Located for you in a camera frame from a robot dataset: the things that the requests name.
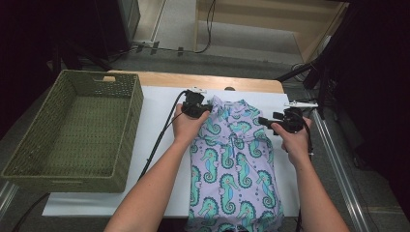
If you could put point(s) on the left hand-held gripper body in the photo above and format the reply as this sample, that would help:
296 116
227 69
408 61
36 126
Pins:
193 104

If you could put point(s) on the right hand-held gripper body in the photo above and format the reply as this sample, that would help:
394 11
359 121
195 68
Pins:
293 119

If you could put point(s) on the purple seahorse print baby suit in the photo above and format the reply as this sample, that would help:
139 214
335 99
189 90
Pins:
235 174

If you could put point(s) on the green woven basket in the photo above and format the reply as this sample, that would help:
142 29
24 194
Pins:
83 135

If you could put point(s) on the person's left hand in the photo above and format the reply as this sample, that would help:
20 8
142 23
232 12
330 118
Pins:
185 129

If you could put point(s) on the person's right hand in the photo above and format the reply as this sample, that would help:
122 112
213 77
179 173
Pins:
296 146

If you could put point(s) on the black tripod stand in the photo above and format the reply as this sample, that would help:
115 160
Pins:
322 83

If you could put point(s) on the light wooden shelf unit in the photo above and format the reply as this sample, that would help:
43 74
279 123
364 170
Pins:
251 35

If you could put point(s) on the dark cabinet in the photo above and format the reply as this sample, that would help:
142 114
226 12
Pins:
116 25

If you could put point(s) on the long metal floor rail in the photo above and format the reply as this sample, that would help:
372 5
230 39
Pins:
341 174

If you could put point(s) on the short metal floor rail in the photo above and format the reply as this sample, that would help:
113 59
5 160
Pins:
7 198

